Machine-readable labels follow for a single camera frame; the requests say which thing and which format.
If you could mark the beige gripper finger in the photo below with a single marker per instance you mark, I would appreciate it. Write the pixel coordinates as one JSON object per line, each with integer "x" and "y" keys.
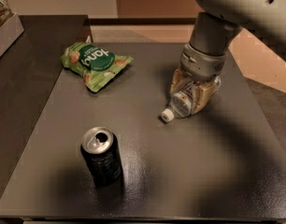
{"x": 179, "y": 80}
{"x": 202, "y": 92}

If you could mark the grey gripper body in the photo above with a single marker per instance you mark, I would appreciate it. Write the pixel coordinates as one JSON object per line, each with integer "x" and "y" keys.
{"x": 201, "y": 64}

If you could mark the clear blue plastic water bottle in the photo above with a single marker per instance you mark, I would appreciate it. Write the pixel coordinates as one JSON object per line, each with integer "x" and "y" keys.
{"x": 180, "y": 104}

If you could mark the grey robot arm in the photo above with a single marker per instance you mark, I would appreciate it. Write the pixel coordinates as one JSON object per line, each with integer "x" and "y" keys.
{"x": 222, "y": 20}

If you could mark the green snack chip bag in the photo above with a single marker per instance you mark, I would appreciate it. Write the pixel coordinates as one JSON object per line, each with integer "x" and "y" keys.
{"x": 95, "y": 65}

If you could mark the black aluminium drink can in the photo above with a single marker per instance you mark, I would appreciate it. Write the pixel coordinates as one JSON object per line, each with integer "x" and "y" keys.
{"x": 99, "y": 148}

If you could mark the grey box with snacks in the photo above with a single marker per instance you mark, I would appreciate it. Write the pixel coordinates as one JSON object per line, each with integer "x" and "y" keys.
{"x": 10, "y": 27}

